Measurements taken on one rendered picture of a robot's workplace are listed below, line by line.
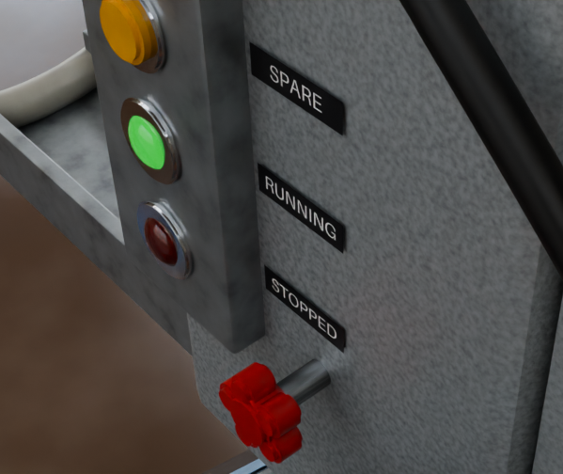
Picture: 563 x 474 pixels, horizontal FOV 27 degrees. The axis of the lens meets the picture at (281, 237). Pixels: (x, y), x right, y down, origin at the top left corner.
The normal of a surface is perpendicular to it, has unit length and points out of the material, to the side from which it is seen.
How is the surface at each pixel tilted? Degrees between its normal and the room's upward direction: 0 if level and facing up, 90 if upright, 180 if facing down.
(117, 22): 90
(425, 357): 90
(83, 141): 0
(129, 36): 90
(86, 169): 0
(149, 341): 0
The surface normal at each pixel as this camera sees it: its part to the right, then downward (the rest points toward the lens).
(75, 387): -0.04, -0.73
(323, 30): -0.77, 0.45
